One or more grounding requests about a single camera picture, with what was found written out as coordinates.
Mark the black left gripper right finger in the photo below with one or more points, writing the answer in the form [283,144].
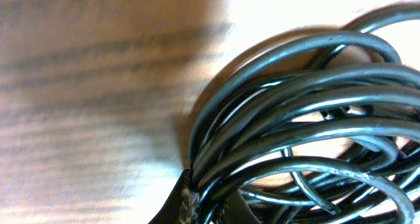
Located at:
[236,211]

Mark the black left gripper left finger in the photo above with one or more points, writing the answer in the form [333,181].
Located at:
[180,204]

